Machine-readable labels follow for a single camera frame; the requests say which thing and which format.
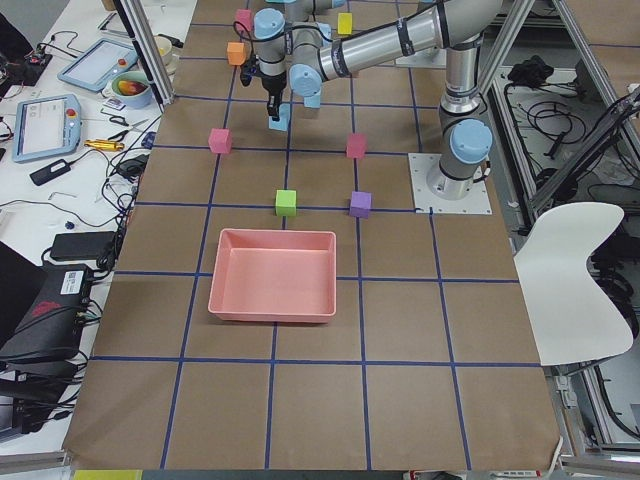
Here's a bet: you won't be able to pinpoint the pink tray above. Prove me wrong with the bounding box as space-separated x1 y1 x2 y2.
208 228 337 323

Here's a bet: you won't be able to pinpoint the blue bowl with fruit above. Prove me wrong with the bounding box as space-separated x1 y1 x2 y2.
102 70 153 109

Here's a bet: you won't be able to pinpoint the pink block left far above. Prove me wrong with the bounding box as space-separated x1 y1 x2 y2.
208 128 232 154

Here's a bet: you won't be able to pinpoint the pink block near base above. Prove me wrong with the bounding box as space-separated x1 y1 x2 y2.
346 133 367 159

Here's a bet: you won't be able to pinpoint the black computer box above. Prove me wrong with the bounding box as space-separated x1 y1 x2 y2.
1 264 93 365

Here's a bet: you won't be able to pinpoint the cream bowl with lemon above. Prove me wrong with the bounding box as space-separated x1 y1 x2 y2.
154 35 179 75

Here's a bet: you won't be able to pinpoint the green block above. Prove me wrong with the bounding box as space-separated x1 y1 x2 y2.
275 189 297 217

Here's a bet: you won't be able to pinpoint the gold screwdriver handle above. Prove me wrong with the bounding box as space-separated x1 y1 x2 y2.
84 139 125 152

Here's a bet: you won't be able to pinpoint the teach pendant tablet near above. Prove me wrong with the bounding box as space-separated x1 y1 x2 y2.
12 94 82 163

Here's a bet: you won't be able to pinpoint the aluminium frame post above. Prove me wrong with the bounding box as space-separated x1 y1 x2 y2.
114 0 175 107

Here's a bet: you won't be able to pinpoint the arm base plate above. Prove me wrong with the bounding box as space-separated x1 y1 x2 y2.
408 153 492 215
395 48 446 69

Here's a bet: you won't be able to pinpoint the teach pendant tablet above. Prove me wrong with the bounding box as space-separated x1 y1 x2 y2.
57 39 138 92
12 94 82 163

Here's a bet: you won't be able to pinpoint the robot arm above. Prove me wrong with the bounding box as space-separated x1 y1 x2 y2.
234 1 502 200
267 0 346 22

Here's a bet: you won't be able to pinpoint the black power adapter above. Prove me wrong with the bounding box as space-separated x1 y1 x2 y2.
49 231 115 261

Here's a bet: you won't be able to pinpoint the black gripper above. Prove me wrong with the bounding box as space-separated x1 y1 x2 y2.
240 53 287 122

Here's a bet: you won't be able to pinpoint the yellow block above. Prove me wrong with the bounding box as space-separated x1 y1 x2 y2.
337 12 353 35

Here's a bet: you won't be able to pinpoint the purple block near pink tray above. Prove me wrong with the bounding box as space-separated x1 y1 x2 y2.
349 191 372 218

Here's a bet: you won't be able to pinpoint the teach pendant tablet far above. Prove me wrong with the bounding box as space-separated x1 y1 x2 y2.
57 39 138 92

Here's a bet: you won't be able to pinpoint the pink block right far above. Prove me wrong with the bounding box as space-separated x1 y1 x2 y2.
235 9 253 32

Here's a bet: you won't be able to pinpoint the orange block far side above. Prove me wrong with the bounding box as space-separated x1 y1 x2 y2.
226 41 247 66

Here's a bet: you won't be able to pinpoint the white chair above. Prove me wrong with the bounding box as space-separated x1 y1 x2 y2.
514 202 633 366

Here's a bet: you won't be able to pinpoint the scissors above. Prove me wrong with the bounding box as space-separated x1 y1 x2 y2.
107 114 146 143

